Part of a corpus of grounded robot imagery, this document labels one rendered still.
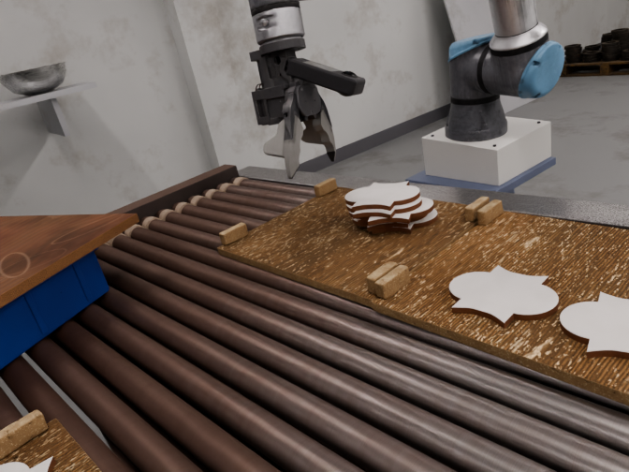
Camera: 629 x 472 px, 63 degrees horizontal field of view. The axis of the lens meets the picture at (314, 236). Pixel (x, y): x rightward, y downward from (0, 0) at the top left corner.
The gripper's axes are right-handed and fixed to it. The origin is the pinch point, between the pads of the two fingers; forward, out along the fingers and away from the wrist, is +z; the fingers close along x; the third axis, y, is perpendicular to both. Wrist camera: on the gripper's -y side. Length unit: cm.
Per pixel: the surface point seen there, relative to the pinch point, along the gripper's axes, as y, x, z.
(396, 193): -6.7, -15.8, 8.2
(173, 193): 63, -32, 6
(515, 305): -29.5, 10.0, 18.7
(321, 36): 162, -350, -66
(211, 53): 198, -242, -60
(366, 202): -2.3, -11.6, 8.5
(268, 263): 12.9, 1.0, 15.3
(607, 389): -39.1, 21.3, 22.5
